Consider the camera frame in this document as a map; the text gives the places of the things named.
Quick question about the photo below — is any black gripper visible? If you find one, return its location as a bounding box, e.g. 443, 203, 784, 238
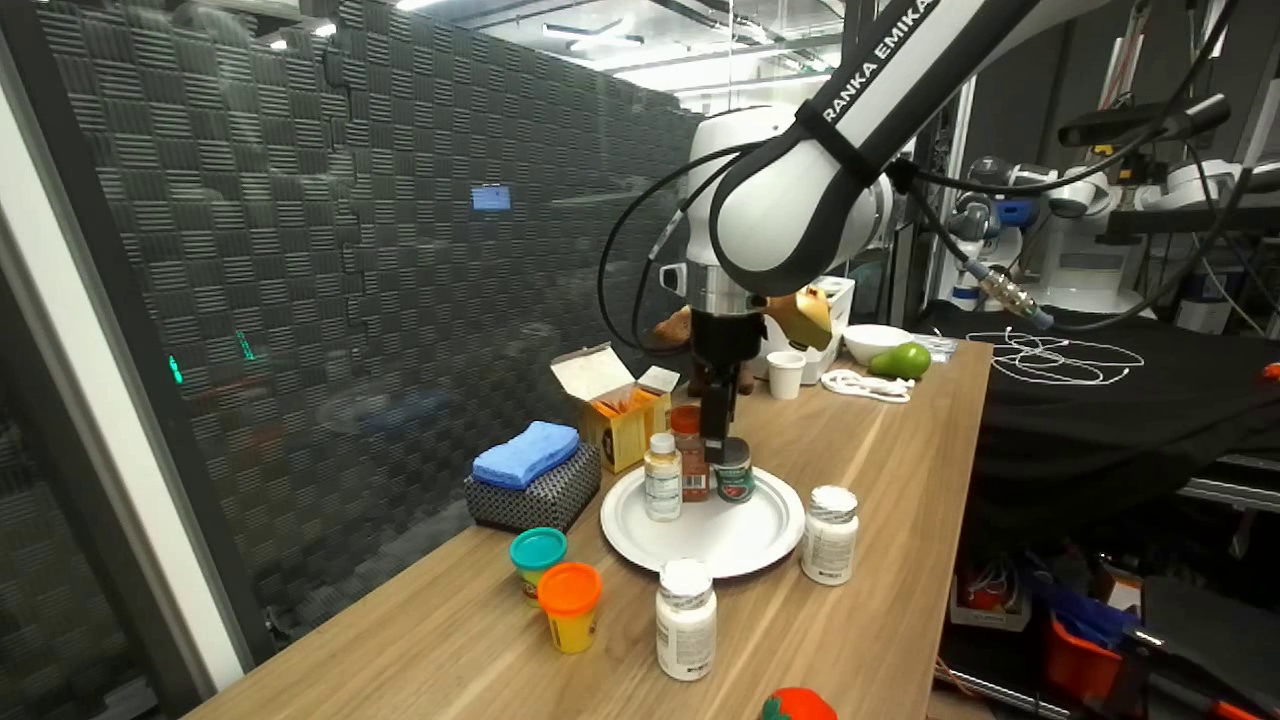
693, 312, 766, 444

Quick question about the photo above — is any small green label can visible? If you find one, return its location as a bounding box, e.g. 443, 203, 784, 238
711, 435, 755, 503

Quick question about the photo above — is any small white vitamin bottle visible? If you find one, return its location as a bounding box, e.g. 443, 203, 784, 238
641, 431, 686, 521

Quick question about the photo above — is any white pill bottle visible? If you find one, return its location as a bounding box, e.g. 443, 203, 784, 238
799, 486, 860, 584
658, 561, 718, 681

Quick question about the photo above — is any red lid spice bottle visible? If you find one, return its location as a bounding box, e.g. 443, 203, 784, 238
670, 403, 711, 503

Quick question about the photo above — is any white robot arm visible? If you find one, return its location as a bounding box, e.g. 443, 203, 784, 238
689, 0, 1103, 444

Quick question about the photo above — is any white paper plate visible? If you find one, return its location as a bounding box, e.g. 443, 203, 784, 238
602, 470, 806, 579

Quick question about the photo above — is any brown plush moose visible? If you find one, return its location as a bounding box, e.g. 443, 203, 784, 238
654, 305, 693, 352

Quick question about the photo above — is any white paper cup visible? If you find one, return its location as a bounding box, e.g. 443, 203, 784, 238
768, 347, 806, 400

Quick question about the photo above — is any white appliance with leaves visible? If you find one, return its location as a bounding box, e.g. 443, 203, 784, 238
816, 276, 855, 376

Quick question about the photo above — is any yellow open cardboard box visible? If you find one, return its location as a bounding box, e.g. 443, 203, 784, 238
551, 345, 679, 472

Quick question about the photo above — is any white bowl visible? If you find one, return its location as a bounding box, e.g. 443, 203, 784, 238
846, 326, 910, 371

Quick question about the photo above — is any green pear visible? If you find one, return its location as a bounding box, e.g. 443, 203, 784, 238
867, 340, 931, 381

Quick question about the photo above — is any blue sponge cloth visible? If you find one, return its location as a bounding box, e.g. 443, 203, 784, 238
471, 422, 582, 491

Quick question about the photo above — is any grey foam block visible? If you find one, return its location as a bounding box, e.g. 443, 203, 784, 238
463, 447, 602, 534

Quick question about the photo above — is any orange lid dough tub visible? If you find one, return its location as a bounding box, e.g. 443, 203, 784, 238
537, 561, 603, 656

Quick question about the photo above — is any red ball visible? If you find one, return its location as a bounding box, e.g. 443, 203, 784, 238
762, 687, 835, 720

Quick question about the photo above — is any wrist camera amber block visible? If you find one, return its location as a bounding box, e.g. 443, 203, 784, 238
766, 288, 834, 347

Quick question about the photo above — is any white cord on table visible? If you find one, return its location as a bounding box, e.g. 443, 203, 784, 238
963, 326, 1147, 392

